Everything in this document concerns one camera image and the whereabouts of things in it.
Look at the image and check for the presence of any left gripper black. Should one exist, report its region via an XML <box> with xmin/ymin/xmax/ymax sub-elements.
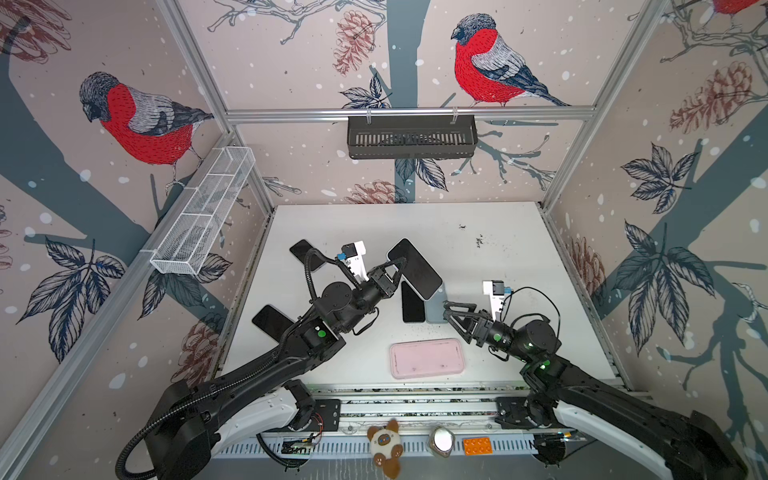
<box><xmin>339</xmin><ymin>256</ymin><xmax>404</xmax><ymax>335</ymax></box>

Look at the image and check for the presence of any light blue phone case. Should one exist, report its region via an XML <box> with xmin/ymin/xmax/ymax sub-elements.
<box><xmin>424</xmin><ymin>285</ymin><xmax>448</xmax><ymax>324</ymax></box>

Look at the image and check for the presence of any blue phone black screen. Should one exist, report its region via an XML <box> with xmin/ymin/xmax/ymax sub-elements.
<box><xmin>400</xmin><ymin>281</ymin><xmax>426</xmax><ymax>324</ymax></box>

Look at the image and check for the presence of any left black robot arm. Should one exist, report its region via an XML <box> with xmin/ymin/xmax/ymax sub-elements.
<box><xmin>115</xmin><ymin>248</ymin><xmax>408</xmax><ymax>479</ymax></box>

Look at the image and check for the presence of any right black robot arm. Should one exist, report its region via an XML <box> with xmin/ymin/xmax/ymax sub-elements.
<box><xmin>443</xmin><ymin>301</ymin><xmax>748</xmax><ymax>479</ymax></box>

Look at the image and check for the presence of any pink phone case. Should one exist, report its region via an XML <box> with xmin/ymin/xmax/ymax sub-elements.
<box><xmin>390</xmin><ymin>338</ymin><xmax>465</xmax><ymax>380</ymax></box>

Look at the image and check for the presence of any orange block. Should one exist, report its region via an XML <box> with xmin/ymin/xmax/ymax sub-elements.
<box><xmin>462</xmin><ymin>437</ymin><xmax>493</xmax><ymax>456</ymax></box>

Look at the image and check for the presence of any brown white plush toy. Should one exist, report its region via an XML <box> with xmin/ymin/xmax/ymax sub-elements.
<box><xmin>367</xmin><ymin>419</ymin><xmax>404</xmax><ymax>479</ymax></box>

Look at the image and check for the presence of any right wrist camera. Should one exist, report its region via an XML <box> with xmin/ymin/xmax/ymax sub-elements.
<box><xmin>482</xmin><ymin>280</ymin><xmax>511</xmax><ymax>321</ymax></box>

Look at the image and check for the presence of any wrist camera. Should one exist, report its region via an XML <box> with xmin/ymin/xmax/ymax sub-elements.
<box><xmin>337</xmin><ymin>241</ymin><xmax>368</xmax><ymax>282</ymax></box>
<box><xmin>482</xmin><ymin>280</ymin><xmax>511</xmax><ymax>321</ymax></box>

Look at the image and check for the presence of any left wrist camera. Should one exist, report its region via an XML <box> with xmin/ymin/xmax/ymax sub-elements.
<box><xmin>337</xmin><ymin>241</ymin><xmax>368</xmax><ymax>282</ymax></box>

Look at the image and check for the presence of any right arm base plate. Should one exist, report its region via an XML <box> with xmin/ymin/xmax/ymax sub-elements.
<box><xmin>494</xmin><ymin>395</ymin><xmax>566</xmax><ymax>430</ymax></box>

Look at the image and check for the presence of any black wire wall basket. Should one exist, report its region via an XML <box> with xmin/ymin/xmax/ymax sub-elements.
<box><xmin>347</xmin><ymin>115</ymin><xmax>478</xmax><ymax>160</ymax></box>

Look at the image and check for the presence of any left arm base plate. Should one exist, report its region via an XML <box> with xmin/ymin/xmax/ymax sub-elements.
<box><xmin>267</xmin><ymin>399</ymin><xmax>341</xmax><ymax>433</ymax></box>

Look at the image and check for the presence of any white wire wall basket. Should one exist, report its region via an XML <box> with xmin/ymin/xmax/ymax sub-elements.
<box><xmin>150</xmin><ymin>146</ymin><xmax>255</xmax><ymax>275</ymax></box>

